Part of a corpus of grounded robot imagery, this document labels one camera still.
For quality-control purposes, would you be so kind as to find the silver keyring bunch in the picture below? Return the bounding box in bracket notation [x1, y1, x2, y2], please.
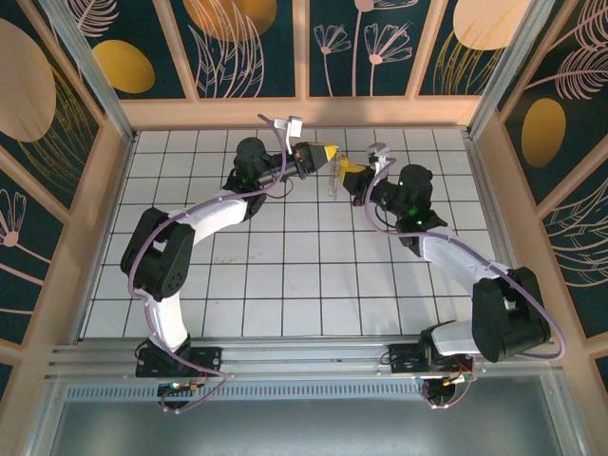
[325, 149, 349, 201]

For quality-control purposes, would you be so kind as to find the grey metal sheet tray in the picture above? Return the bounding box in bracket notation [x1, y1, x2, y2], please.
[28, 374, 590, 456]

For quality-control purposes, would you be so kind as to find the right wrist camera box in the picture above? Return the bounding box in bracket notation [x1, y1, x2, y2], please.
[367, 142, 396, 175]

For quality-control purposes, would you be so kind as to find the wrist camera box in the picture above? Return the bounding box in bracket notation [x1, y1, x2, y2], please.
[284, 114, 306, 140]
[367, 142, 396, 175]

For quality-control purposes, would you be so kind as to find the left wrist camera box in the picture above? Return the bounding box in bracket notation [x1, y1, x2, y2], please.
[284, 114, 306, 140]

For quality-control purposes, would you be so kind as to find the flower drawing wall panel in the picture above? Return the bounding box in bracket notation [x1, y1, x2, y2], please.
[308, 0, 437, 98]

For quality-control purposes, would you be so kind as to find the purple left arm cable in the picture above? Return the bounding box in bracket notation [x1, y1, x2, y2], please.
[127, 112, 294, 415]

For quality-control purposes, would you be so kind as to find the aluminium side rail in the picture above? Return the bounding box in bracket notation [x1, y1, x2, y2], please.
[463, 128, 532, 336]

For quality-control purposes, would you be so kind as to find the orange circle leaf wall panel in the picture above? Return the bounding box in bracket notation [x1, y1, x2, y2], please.
[168, 0, 296, 100]

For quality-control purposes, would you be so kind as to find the yellow oval feather wall panel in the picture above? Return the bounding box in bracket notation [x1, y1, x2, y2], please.
[503, 0, 608, 205]

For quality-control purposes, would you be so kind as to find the aluminium frame post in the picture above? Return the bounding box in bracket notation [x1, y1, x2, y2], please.
[37, 0, 140, 146]
[467, 0, 560, 142]

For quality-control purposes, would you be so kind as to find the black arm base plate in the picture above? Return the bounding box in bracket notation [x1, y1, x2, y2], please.
[135, 345, 224, 380]
[388, 342, 476, 376]

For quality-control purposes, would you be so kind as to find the leaf line wall panel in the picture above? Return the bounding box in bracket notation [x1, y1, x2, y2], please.
[541, 178, 608, 339]

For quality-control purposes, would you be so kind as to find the cream circle wall panel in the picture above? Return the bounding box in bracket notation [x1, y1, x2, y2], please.
[416, 0, 533, 96]

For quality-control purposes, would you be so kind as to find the long aluminium base rail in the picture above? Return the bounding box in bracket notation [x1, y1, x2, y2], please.
[45, 334, 564, 384]

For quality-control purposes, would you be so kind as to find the slotted grey cable duct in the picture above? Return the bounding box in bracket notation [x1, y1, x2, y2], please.
[59, 383, 431, 404]

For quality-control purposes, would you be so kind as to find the large cream disc wall panel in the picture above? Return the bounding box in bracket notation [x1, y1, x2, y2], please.
[0, 4, 102, 210]

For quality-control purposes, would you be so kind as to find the single flower wall panel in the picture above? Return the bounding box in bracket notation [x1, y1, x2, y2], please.
[0, 165, 66, 346]

